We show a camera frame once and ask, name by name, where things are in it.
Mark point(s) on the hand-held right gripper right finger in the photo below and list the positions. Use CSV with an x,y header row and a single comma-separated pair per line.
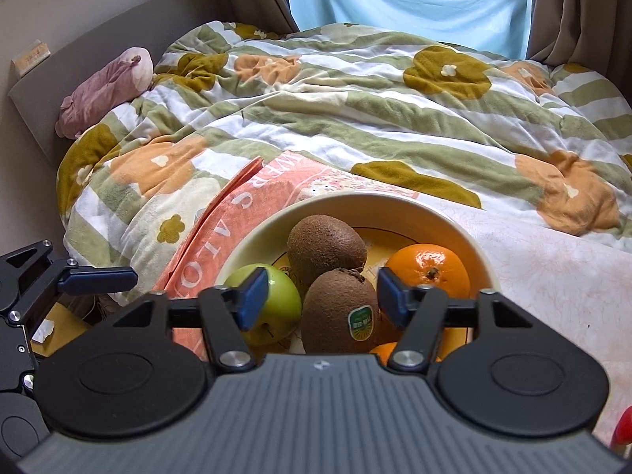
x,y
392,296

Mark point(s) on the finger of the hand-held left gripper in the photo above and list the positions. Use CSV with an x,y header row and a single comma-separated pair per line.
x,y
98,279

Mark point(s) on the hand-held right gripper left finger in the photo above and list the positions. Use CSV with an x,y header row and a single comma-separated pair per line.
x,y
252,301

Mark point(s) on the green apple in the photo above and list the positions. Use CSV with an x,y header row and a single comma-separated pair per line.
x,y
281,301

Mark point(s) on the large orange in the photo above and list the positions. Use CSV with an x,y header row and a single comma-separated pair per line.
x,y
429,261

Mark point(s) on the small tangerine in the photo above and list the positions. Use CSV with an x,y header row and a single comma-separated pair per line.
x,y
382,351

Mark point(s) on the kiwi with green sticker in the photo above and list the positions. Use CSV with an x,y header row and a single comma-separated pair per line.
x,y
331,311

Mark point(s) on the plain brown kiwi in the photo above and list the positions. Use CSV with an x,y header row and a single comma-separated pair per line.
x,y
323,247

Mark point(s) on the yellow cartoon bowl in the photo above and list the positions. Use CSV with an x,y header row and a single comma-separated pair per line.
x,y
345,210

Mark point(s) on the white paper scrap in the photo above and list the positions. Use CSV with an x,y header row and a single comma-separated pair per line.
x,y
43,332

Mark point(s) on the yellow cardboard box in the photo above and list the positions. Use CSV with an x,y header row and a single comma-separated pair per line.
x,y
69,323

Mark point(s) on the white cloth with pink border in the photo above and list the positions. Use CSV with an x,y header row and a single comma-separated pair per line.
x,y
543,281

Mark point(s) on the pink plush pillow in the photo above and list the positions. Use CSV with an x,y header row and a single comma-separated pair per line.
x,y
103,89

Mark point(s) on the striped floral quilt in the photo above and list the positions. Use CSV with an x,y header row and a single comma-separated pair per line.
x,y
345,108

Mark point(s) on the grey headboard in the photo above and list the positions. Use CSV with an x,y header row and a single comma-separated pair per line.
x,y
98,49

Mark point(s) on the small beige box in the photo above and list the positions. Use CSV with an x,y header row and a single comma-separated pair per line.
x,y
29,58

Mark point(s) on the small red fruit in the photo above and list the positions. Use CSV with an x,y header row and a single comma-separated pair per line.
x,y
624,427

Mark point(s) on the light blue window cloth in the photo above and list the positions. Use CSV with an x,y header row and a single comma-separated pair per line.
x,y
405,0

